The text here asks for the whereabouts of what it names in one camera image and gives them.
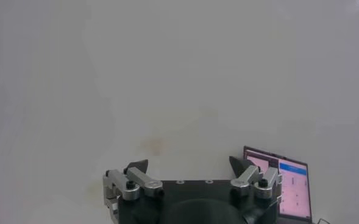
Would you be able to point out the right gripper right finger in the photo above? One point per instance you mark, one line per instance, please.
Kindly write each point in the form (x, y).
(247, 179)

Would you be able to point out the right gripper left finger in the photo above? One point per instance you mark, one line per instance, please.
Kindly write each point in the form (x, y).
(145, 181)

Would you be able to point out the grey open laptop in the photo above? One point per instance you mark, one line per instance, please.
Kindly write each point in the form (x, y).
(295, 188)

